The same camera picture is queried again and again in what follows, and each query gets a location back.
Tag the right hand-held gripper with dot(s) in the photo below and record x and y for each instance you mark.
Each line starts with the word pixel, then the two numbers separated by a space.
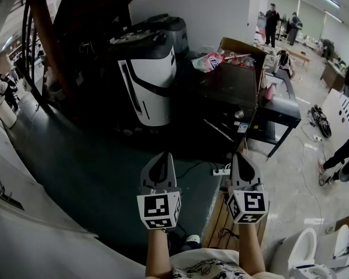
pixel 250 205

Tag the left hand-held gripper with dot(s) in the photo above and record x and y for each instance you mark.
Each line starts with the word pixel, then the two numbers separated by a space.
pixel 158 206

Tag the person's left forearm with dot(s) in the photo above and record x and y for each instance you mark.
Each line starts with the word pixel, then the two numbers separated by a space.
pixel 158 251

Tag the person's right forearm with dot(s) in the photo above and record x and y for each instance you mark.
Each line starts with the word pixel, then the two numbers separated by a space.
pixel 251 248

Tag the pink snack bag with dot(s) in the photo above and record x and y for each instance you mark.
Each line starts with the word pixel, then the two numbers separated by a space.
pixel 210 62

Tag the white power strip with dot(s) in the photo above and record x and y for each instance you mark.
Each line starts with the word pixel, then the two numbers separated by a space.
pixel 221 172

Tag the wooden slat board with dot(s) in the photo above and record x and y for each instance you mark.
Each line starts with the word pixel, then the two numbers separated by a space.
pixel 221 214

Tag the silver washer knob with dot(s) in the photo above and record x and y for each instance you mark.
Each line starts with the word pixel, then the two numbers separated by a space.
pixel 239 114

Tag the person's white shoe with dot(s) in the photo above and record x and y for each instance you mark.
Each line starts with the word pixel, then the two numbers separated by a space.
pixel 192 239

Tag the person's leg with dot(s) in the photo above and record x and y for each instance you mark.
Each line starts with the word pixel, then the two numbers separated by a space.
pixel 186 247

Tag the black metal table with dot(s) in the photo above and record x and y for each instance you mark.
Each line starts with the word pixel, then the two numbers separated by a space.
pixel 282 103

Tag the pink spray bottle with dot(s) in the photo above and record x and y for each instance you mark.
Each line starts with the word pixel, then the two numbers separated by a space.
pixel 268 93

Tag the white toilet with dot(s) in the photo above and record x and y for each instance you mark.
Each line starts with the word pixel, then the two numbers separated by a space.
pixel 296 251
pixel 341 243

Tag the person's printed white shirt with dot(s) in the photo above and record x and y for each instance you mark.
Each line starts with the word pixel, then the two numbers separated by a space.
pixel 209 264

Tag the white and black appliance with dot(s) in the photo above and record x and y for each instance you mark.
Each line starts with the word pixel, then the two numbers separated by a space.
pixel 151 77

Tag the white board panel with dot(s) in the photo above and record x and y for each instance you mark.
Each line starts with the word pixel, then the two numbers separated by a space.
pixel 341 109

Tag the brown cardboard box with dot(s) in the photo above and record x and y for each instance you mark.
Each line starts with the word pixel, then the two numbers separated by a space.
pixel 244 46

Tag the wooden bench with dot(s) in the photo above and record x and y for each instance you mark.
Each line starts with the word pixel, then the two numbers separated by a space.
pixel 299 55

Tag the wooden desk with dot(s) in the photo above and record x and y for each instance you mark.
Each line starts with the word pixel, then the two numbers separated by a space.
pixel 333 75

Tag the grey appliance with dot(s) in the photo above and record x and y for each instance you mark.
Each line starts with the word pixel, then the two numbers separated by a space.
pixel 174 29

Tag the white bin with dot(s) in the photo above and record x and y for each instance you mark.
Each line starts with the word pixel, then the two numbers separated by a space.
pixel 5 113

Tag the black metal bracket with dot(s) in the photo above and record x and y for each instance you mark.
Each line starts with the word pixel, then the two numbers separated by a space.
pixel 5 195

